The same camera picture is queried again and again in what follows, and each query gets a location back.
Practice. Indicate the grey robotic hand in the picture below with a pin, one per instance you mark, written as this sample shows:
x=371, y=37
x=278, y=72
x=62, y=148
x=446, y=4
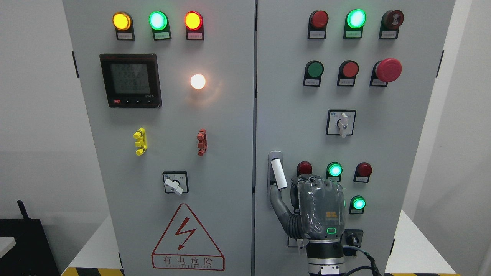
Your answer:
x=322, y=209

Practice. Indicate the silver door swing handle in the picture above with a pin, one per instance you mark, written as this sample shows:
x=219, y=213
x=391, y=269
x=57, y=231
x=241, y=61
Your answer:
x=276, y=176

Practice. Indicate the grey right cabinet door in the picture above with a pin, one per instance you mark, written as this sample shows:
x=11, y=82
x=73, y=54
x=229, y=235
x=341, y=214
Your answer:
x=292, y=118

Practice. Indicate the grey cabinet door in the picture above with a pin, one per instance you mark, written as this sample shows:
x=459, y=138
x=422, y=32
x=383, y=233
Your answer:
x=292, y=118
x=220, y=181

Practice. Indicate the grey left cabinet door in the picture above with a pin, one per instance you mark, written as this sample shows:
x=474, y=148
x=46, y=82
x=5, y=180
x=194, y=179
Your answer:
x=220, y=181

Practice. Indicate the green indicator light middle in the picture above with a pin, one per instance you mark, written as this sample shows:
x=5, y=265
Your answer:
x=334, y=171

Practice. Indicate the green indicator light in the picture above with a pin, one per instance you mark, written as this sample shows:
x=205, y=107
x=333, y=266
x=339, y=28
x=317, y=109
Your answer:
x=334, y=171
x=160, y=26
x=354, y=24

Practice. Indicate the green lit button lower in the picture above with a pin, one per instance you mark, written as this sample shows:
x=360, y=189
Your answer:
x=357, y=205

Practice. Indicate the dark red indicator light middle-left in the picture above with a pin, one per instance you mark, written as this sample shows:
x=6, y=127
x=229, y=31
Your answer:
x=304, y=167

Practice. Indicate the dark red indicator light middle-right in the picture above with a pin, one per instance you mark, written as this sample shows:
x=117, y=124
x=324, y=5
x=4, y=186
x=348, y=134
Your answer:
x=362, y=173

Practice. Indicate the red terminal clip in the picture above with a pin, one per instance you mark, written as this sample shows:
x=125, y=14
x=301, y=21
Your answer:
x=202, y=142

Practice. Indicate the green push button upper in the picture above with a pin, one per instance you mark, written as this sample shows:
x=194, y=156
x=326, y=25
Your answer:
x=313, y=73

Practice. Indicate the red push button upper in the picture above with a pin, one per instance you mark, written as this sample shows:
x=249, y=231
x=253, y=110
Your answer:
x=347, y=73

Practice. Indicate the red electric hazard warning sticker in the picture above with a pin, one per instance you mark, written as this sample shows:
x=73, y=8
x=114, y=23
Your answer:
x=186, y=244

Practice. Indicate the red emergency stop mushroom button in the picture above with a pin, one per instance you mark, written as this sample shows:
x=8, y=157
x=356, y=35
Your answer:
x=386, y=71

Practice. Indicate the white glowing indicator light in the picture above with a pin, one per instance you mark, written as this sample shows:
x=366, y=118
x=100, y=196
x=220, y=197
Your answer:
x=197, y=81

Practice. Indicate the red indicator light top right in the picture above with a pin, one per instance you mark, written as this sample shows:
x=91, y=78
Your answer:
x=317, y=23

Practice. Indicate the green indicator light top right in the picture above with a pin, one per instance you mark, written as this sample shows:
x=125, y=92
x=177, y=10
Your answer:
x=354, y=24

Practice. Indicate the yellow terminal clip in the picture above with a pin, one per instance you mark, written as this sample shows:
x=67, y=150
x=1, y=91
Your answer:
x=140, y=141

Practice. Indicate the dark red buzzer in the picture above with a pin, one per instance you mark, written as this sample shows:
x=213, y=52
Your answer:
x=390, y=24

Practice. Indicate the red indicator light top left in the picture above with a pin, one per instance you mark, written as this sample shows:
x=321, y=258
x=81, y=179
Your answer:
x=194, y=26

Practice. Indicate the black digital power meter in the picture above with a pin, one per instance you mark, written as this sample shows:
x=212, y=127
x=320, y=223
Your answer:
x=131, y=80

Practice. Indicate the white platform with hazard stripes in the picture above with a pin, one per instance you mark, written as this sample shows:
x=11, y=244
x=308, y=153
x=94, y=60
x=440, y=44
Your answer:
x=412, y=254

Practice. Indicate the green indicator light top left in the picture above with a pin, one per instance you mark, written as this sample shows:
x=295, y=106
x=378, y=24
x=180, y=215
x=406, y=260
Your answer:
x=160, y=26

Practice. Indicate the yellow indicator light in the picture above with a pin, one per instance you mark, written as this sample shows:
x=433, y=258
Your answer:
x=123, y=24

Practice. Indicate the black box with antenna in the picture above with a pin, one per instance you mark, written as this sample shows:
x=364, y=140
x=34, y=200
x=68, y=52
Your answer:
x=31, y=255

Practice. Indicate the small white selector switch bottom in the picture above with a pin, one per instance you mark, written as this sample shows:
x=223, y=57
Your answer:
x=296, y=243

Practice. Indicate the black rotary knob switch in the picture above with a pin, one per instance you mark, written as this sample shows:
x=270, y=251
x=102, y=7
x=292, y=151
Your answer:
x=351, y=237

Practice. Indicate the white selector switch upper right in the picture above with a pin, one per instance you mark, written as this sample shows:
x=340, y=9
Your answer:
x=340, y=122

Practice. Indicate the white selector switch left door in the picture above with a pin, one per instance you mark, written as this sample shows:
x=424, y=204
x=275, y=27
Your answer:
x=175, y=182

